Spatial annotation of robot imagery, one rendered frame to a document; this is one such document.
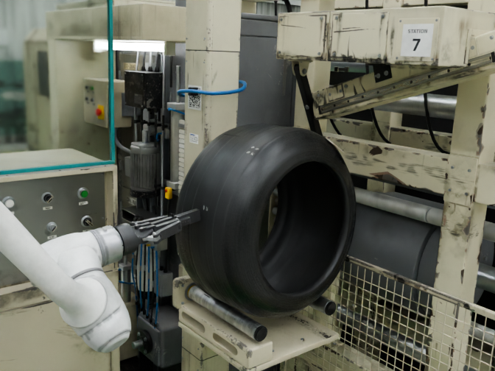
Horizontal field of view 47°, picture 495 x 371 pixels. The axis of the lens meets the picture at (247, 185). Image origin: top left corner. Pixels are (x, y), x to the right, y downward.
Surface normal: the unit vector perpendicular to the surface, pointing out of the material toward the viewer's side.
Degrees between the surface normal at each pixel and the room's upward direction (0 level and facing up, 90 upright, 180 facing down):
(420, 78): 90
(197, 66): 90
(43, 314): 90
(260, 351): 90
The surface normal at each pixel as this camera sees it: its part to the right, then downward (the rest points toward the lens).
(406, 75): -0.78, 0.11
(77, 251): 0.36, -0.61
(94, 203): 0.62, 0.20
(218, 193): -0.65, -0.32
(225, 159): -0.49, -0.62
